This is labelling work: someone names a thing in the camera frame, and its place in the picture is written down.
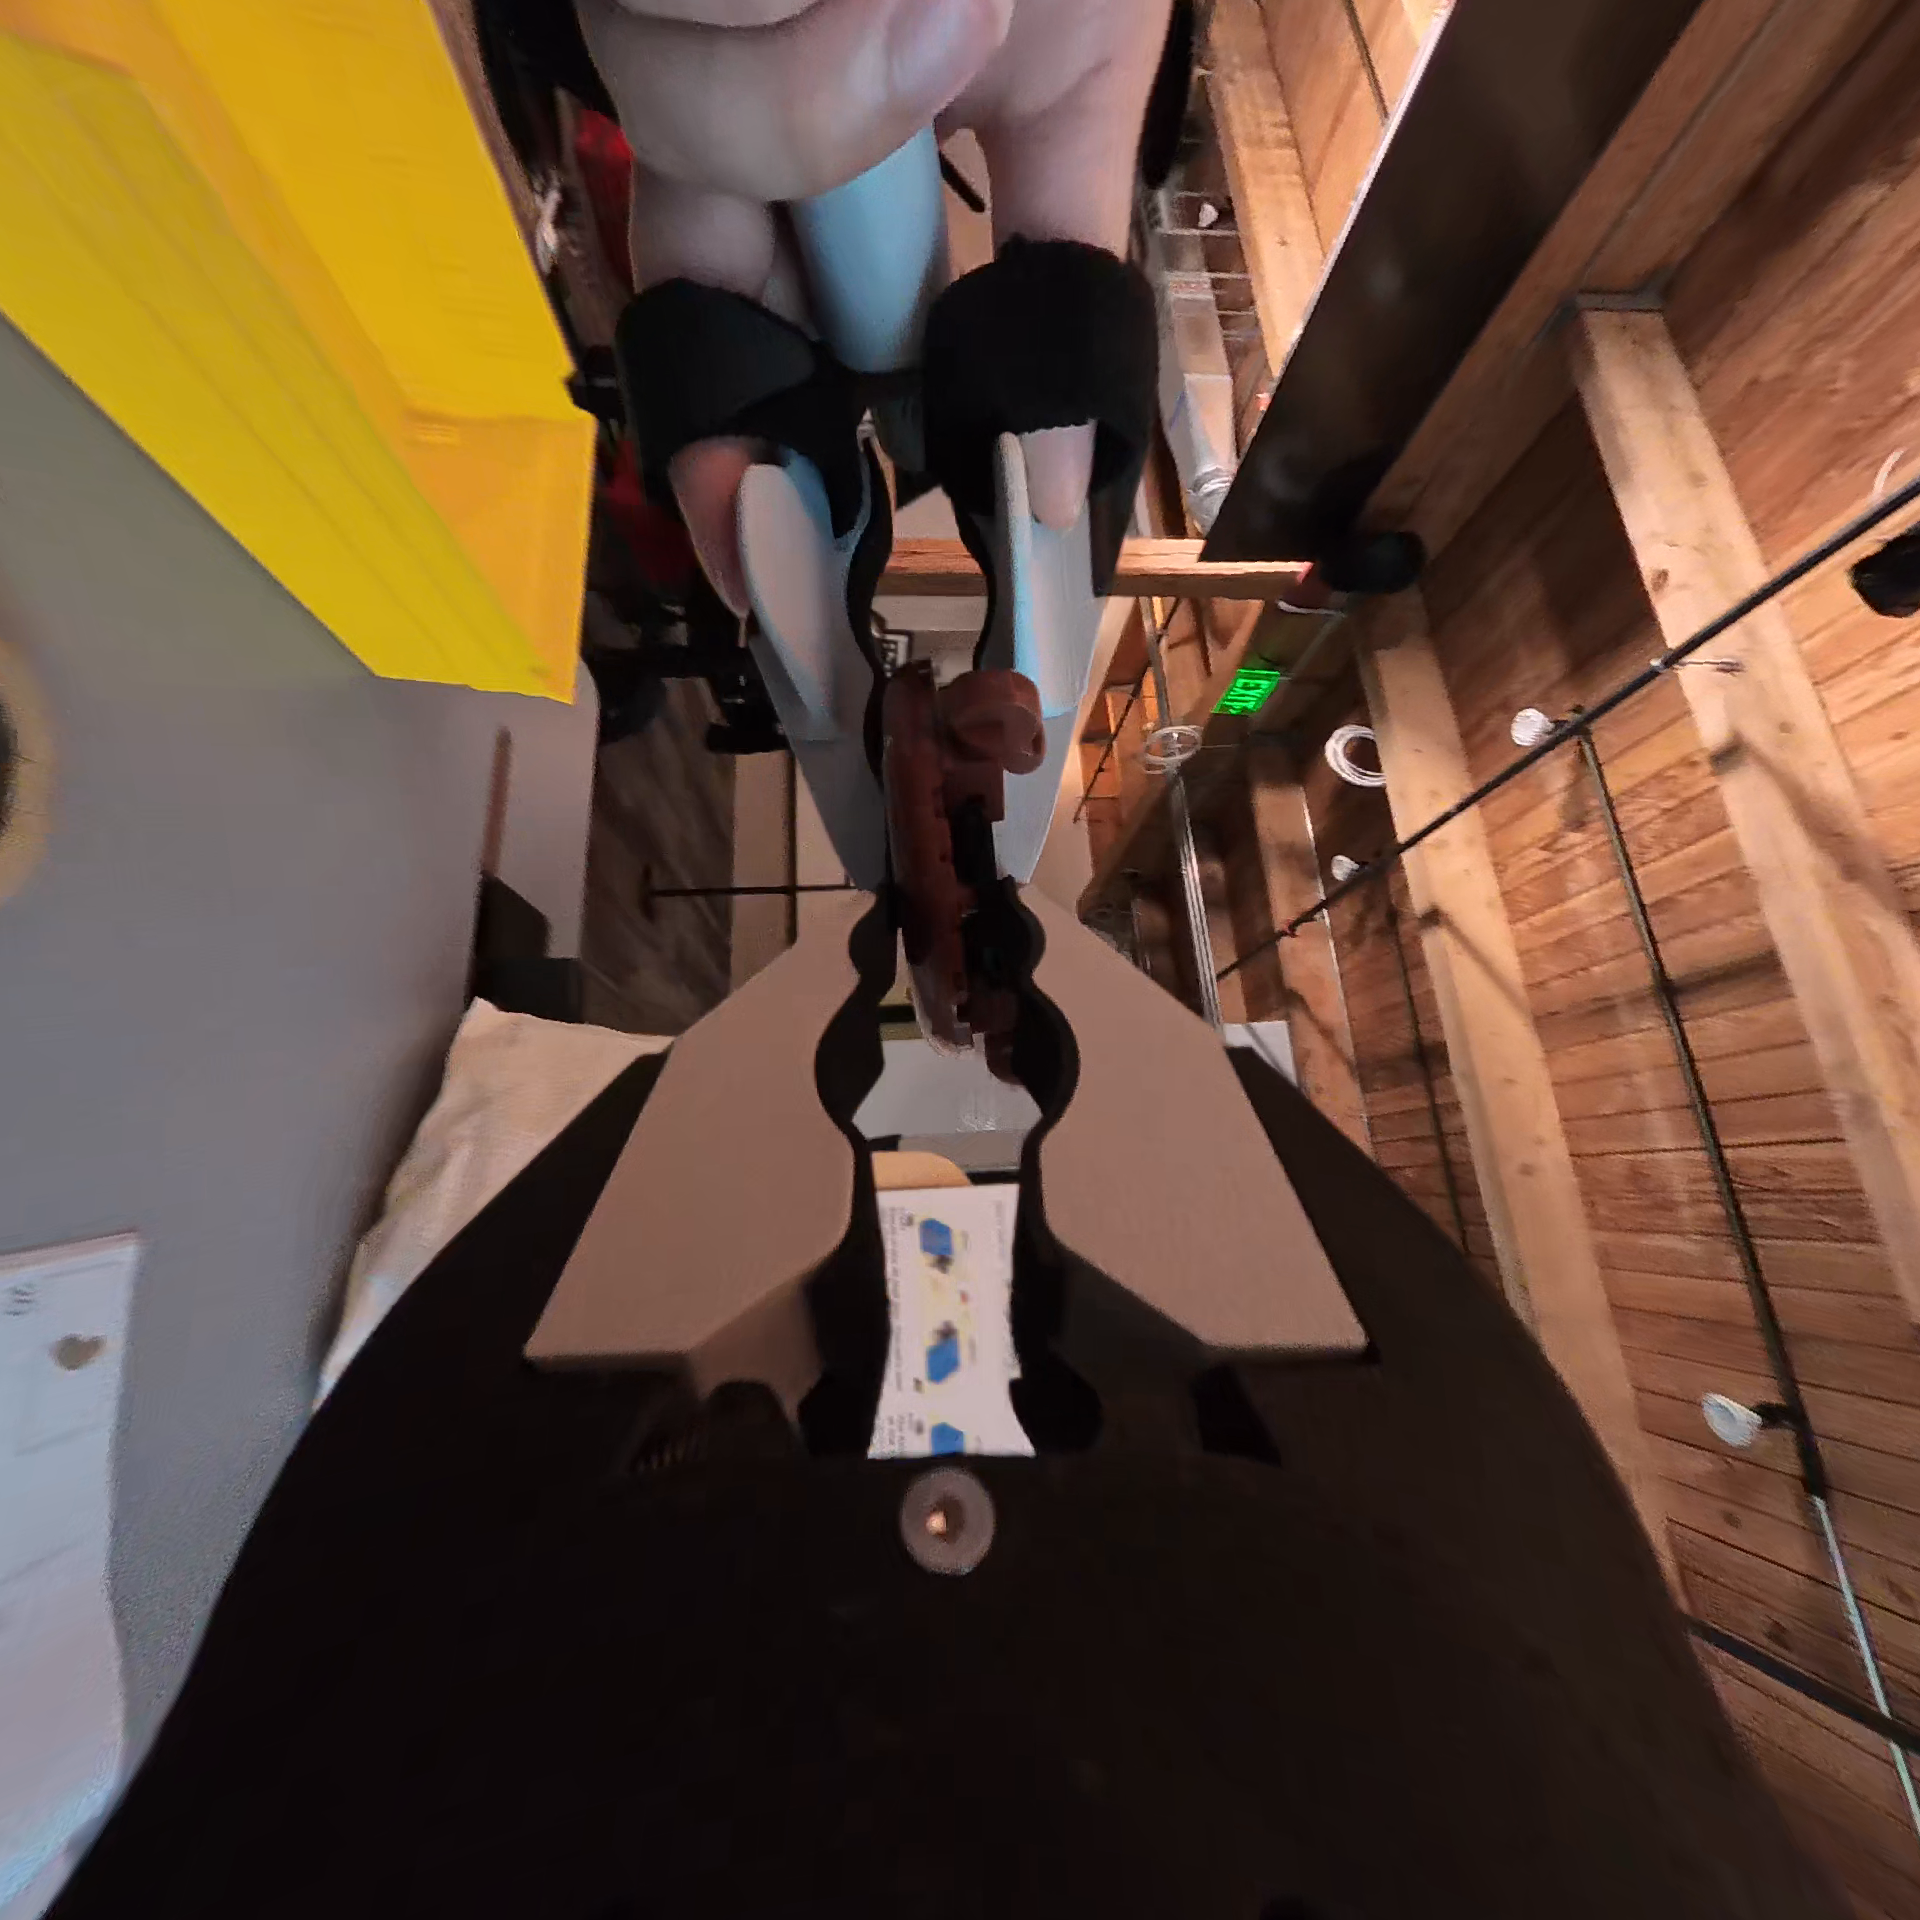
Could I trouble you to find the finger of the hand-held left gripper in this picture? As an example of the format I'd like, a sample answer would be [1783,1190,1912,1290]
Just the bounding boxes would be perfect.
[967,427,1120,894]
[731,457,893,894]

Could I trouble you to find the silver ventilation duct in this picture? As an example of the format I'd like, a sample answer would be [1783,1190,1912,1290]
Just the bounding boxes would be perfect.
[1154,187,1255,535]

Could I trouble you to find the white sheet blue pictures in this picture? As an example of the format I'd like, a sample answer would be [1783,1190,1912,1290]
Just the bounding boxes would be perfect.
[867,1185,1040,1462]

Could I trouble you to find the yellow plastic box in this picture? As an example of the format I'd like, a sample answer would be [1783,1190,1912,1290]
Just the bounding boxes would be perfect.
[0,0,600,706]

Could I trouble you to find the round brown brick base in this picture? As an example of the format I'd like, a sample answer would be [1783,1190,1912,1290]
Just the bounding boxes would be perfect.
[878,667,1051,1074]

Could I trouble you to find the tan brick ring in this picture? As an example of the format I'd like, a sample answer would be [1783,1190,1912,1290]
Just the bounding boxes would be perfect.
[0,631,60,911]

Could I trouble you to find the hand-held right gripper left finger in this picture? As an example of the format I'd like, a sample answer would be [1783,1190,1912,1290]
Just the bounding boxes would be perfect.
[520,893,902,1462]

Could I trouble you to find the grey desk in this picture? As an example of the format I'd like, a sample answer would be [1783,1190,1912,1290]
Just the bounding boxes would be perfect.
[0,312,600,1801]

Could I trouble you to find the open instruction booklet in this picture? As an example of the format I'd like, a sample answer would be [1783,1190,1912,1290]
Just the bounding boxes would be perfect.
[0,1230,144,1894]

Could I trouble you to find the person's left hand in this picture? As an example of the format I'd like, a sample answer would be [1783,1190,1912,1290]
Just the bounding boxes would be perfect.
[576,0,1180,618]

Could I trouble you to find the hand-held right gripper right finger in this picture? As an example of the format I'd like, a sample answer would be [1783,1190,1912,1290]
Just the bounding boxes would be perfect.
[990,893,1374,1449]

